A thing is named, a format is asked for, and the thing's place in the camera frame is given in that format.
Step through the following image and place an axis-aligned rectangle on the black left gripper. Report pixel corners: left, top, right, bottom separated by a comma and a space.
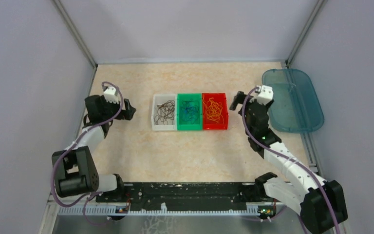
100, 95, 135, 121

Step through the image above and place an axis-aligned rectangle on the yellow cable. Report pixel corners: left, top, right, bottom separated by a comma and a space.
204, 97, 225, 125

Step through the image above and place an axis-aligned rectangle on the brown cable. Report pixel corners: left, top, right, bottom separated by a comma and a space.
154, 99, 177, 126

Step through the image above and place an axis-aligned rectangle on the blue cable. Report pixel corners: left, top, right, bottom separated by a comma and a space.
180, 100, 201, 126

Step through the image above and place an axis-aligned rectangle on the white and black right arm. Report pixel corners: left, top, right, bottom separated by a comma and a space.
230, 91, 348, 234

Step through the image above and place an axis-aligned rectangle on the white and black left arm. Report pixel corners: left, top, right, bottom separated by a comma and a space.
52, 95, 136, 202

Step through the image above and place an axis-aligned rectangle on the red plastic bin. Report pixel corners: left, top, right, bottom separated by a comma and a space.
201, 93, 229, 130

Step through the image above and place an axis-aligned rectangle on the white plastic bin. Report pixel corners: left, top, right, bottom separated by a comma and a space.
150, 94, 177, 131

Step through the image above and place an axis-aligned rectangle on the green plastic bin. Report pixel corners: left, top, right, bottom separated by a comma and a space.
177, 93, 203, 131

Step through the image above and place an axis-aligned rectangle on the teal transparent plastic basin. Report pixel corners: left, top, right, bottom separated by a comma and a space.
262, 69, 324, 134

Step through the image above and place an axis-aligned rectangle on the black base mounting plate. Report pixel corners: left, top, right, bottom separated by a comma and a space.
95, 182, 273, 212

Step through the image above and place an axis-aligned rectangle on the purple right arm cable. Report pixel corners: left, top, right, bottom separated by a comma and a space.
241, 86, 342, 234

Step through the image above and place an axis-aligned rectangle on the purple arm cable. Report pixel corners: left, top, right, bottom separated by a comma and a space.
241, 86, 342, 234
50, 81, 125, 227

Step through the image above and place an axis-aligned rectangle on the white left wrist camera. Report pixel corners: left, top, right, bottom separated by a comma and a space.
103, 86, 120, 104

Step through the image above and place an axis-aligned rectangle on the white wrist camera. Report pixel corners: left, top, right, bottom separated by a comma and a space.
255, 85, 274, 105
103, 86, 120, 104

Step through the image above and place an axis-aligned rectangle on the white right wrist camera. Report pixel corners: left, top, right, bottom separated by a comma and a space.
255, 85, 274, 105

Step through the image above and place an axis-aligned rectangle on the right aluminium frame post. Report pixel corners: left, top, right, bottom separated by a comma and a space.
282, 0, 327, 69

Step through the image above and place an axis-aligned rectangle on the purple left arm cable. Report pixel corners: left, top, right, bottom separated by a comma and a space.
50, 81, 125, 227

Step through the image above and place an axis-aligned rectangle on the white slotted cable duct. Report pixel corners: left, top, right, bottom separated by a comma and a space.
57, 205, 261, 217

